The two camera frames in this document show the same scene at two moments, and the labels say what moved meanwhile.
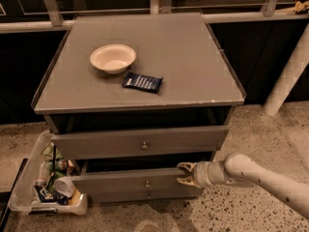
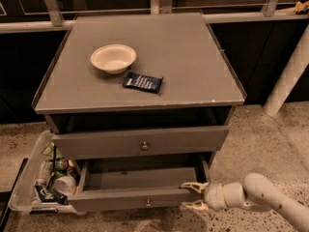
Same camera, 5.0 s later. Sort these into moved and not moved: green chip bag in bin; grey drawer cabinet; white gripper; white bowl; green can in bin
Moved: white gripper
Not moved: green chip bag in bin; green can in bin; grey drawer cabinet; white bowl
